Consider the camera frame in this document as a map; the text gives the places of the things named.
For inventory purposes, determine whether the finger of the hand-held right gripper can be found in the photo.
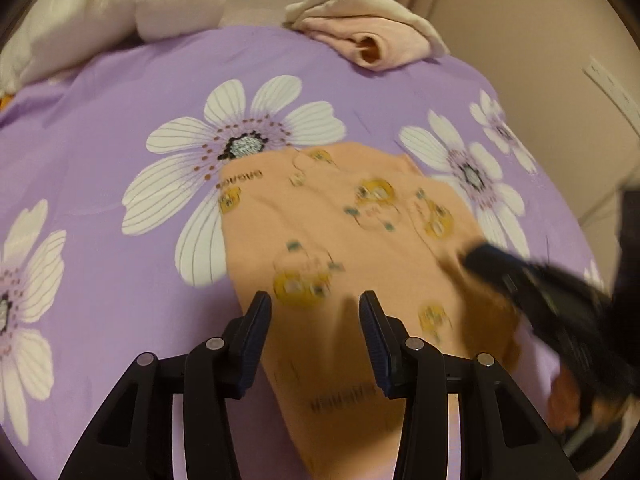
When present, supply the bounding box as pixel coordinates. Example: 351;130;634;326
464;244;556;306

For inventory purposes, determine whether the white plush blanket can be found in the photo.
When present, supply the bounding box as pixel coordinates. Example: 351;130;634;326
0;0;227;92

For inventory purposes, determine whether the white power strip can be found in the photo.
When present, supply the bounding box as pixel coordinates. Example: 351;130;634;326
584;56;640;137

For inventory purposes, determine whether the folded pink garment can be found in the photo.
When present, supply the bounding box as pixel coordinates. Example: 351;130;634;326
300;16;432;73

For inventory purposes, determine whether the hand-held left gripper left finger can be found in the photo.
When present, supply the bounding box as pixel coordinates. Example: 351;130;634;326
59;291;273;480

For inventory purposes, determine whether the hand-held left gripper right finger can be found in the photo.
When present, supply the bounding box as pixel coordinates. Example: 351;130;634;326
359;290;581;480

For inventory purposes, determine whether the purple floral bed sheet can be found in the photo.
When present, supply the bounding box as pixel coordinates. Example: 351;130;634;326
0;25;608;480

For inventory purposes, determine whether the peach printed baby garment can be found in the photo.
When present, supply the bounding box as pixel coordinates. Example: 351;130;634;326
218;142;526;480

